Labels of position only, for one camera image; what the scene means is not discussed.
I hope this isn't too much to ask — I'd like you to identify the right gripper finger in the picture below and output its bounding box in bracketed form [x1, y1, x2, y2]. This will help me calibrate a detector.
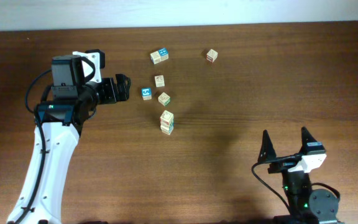
[257, 130, 277, 163]
[300, 126, 317, 154]

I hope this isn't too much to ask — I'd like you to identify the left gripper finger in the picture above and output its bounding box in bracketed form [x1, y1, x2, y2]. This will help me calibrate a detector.
[115, 88, 129, 101]
[116, 73, 131, 90]

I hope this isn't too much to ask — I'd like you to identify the wooden block red A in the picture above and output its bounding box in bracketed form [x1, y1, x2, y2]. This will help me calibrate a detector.
[160, 110, 174, 127]

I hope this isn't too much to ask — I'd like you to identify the red Q wooden block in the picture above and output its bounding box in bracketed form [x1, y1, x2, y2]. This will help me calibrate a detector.
[161, 127, 173, 135]

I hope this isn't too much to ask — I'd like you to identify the red E wooden block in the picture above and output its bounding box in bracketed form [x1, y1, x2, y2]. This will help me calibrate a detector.
[160, 124, 174, 130]

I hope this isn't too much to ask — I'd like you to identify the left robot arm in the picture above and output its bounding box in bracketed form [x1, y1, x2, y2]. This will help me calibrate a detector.
[7, 49, 131, 223]

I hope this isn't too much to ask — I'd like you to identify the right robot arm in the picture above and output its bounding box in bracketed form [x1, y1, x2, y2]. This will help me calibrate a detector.
[251, 127, 341, 223]

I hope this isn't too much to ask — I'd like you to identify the blue 5 wooden block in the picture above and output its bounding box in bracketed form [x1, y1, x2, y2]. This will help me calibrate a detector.
[141, 88, 152, 100]

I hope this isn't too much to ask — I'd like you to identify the wooden block ball picture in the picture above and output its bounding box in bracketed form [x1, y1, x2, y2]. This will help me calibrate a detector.
[155, 75, 165, 88]

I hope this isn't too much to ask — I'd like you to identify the plain wooden block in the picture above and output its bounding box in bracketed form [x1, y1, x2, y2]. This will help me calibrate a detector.
[150, 51, 161, 64]

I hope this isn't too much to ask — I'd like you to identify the wooden block elephant picture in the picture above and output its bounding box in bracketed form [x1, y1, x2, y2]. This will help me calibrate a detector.
[158, 92, 171, 106]

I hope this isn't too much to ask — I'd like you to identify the blue topped wooden block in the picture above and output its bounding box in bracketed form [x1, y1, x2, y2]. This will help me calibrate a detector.
[158, 48, 169, 61]

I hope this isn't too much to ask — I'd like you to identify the wooden block far right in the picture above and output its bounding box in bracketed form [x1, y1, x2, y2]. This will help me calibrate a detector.
[206, 49, 218, 63]

